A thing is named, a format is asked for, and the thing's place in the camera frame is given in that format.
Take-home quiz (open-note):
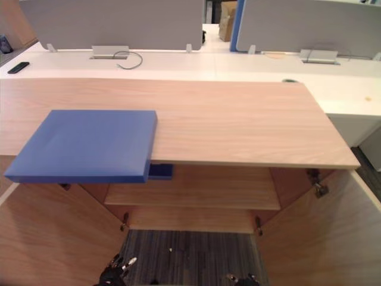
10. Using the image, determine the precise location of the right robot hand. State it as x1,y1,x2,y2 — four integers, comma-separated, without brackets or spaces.
225,273,259,286

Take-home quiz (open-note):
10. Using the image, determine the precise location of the wooden cabinet shelf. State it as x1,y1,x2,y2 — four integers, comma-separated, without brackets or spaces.
104,182,282,212

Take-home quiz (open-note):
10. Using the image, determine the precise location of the wooden cabinet door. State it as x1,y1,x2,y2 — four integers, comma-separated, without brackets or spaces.
0,181,129,286
256,166,381,286

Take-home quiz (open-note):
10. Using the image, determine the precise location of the silver desk cable box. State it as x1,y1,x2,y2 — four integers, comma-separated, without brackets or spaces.
90,45,130,60
299,49,341,65

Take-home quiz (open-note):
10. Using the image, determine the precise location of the black phone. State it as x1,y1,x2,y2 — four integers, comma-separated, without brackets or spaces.
7,61,30,74

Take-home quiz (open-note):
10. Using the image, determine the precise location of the blue patterned cup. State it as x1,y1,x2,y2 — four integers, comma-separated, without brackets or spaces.
0,33,12,54

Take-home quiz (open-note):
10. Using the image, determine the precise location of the grey partition with blue edge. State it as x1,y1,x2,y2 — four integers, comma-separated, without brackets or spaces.
229,0,381,55

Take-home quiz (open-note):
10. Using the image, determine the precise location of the white office desk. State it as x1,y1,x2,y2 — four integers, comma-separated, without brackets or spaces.
0,23,381,147

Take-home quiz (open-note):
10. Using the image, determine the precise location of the light wood office cabinet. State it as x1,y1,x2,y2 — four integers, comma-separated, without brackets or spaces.
0,77,361,234

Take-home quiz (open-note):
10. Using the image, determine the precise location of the grey desk partition screen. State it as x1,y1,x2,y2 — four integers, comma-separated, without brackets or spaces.
18,0,206,52

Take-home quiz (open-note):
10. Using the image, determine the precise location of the brown cardboard box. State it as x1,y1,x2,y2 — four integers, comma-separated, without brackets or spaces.
219,1,238,42

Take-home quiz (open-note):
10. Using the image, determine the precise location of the blue box folder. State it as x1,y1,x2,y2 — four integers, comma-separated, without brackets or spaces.
4,110,174,184

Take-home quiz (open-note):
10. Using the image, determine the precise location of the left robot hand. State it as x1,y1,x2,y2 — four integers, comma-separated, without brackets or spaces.
98,255,138,286

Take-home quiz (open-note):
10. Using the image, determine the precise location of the grey cable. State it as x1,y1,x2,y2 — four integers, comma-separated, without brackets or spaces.
113,51,143,70

